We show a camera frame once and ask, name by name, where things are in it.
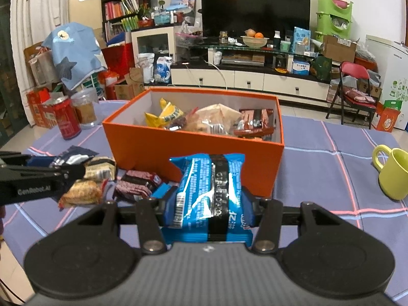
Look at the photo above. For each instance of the small brown cardboard box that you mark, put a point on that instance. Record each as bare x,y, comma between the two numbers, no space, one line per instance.
129,91

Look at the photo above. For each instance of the blue star print cloth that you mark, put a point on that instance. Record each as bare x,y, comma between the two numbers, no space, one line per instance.
73,54

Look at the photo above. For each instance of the white freezer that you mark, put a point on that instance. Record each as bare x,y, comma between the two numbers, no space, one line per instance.
392,76

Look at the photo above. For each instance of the beige floor air conditioner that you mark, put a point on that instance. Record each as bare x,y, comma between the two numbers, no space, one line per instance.
85,3

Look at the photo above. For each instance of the fruit bowl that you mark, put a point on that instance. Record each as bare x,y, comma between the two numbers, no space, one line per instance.
255,42

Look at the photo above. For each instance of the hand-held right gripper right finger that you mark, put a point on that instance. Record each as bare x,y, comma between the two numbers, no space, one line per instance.
253,212

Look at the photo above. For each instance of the clear plastic jar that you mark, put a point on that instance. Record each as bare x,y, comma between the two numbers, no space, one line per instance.
85,110

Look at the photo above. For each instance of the dark green bag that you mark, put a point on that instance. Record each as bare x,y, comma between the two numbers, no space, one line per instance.
321,68

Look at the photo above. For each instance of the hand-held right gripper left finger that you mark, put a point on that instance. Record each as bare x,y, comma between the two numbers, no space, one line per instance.
167,208

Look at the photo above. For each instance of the beige and black snack packet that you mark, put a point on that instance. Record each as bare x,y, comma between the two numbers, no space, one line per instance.
101,169

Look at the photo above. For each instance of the orange cardboard box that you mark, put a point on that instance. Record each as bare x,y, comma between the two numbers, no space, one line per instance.
191,148

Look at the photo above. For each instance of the oranges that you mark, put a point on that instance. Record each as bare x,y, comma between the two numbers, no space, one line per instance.
255,33

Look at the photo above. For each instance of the yellow-green mug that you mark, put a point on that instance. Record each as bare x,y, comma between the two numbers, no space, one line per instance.
395,175

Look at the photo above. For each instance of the red folding chair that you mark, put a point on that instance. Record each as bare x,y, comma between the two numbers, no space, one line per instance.
355,97

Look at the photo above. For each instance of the dark blue snack packet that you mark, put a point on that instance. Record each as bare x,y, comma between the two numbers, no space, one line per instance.
74,156

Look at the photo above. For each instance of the dark brown snack packet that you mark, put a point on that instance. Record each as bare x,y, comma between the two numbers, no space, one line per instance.
255,122
137,183

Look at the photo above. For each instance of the translucent bread packet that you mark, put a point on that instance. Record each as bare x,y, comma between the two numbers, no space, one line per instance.
220,114

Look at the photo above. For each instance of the white curtain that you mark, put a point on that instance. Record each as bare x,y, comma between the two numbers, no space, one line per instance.
35,22

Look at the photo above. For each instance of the orange gift bag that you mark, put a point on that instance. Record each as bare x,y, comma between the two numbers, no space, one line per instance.
386,118

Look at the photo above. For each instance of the dark bookshelf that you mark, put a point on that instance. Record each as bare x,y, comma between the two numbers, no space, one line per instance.
121,3

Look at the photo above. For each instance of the green plastic rack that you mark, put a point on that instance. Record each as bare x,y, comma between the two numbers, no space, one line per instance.
333,16

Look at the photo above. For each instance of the red soda can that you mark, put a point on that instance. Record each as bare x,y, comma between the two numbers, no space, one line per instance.
68,121

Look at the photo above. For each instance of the white glass door cabinet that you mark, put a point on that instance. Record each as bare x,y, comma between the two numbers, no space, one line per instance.
153,43

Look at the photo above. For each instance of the yellow snack packet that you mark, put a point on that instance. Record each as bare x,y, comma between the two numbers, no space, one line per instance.
164,114

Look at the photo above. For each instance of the red gift bag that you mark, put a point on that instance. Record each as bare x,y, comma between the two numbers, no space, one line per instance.
118,57

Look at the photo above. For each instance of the clear cookie packet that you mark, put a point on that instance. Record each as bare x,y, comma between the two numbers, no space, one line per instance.
81,193

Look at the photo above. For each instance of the white television stand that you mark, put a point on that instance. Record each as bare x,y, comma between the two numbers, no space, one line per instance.
248,81

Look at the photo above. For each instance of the red cardboard boxes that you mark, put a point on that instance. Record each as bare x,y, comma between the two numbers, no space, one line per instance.
40,110

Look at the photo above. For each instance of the blue and white bag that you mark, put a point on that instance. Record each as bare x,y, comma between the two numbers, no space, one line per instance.
163,70

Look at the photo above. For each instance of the black television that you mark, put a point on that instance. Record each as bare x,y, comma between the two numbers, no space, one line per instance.
255,6

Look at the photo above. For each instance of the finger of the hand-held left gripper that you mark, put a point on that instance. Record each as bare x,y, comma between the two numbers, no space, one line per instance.
16,157
75,172

